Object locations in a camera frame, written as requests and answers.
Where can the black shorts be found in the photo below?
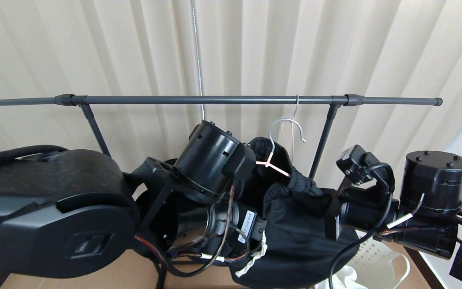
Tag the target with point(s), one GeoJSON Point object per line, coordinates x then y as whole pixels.
{"type": "Point", "coordinates": [295, 233]}

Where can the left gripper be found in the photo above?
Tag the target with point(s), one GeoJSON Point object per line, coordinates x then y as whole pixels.
{"type": "Point", "coordinates": [215, 224]}

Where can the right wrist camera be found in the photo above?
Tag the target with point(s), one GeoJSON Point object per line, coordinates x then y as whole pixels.
{"type": "Point", "coordinates": [359, 162]}

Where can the black clothes rack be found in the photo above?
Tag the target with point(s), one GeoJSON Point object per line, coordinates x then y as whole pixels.
{"type": "Point", "coordinates": [175, 99]}

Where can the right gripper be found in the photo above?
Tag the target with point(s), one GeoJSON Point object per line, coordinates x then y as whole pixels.
{"type": "Point", "coordinates": [367, 216]}

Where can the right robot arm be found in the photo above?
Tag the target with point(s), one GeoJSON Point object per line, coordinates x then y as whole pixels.
{"type": "Point", "coordinates": [435, 180]}

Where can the beige curtain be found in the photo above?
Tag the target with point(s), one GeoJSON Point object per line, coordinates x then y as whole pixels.
{"type": "Point", "coordinates": [74, 48]}

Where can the white garment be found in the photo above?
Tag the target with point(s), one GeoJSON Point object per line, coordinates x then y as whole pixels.
{"type": "Point", "coordinates": [345, 279]}

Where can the white laundry basket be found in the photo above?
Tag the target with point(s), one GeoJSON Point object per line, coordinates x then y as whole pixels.
{"type": "Point", "coordinates": [379, 261]}

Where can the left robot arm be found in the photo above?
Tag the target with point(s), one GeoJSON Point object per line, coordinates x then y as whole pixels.
{"type": "Point", "coordinates": [54, 200]}

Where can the pink clothes hanger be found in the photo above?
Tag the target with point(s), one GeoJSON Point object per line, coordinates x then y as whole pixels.
{"type": "Point", "coordinates": [273, 136]}
{"type": "Point", "coordinates": [296, 108]}

